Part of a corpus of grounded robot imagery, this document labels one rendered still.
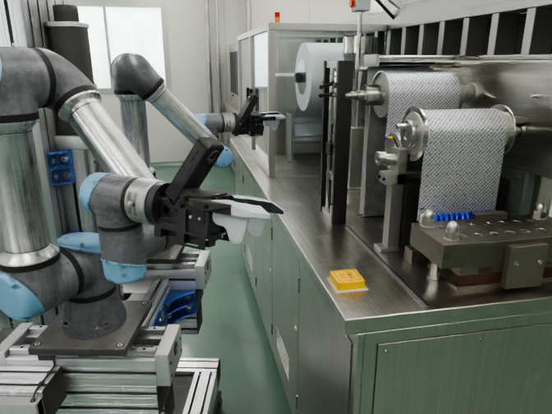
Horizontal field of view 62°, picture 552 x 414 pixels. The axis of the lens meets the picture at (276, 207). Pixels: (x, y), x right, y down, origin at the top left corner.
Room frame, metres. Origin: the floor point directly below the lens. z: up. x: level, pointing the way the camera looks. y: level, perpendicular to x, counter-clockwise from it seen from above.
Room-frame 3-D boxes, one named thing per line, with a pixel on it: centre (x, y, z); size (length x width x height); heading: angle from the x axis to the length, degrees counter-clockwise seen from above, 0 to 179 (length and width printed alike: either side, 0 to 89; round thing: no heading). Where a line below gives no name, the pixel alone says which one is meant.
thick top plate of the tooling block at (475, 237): (1.10, -0.57, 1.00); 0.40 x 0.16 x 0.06; 101
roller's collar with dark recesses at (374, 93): (1.48, -0.31, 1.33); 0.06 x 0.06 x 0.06; 11
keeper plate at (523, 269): (1.01, -0.60, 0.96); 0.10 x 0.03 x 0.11; 101
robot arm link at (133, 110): (1.61, 0.50, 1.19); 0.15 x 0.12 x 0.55; 25
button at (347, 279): (1.04, -0.18, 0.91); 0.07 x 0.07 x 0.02; 11
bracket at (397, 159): (1.27, -0.33, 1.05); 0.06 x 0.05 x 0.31; 101
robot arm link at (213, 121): (1.72, 0.26, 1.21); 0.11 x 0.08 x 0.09; 114
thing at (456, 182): (1.21, -0.50, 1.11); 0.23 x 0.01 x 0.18; 101
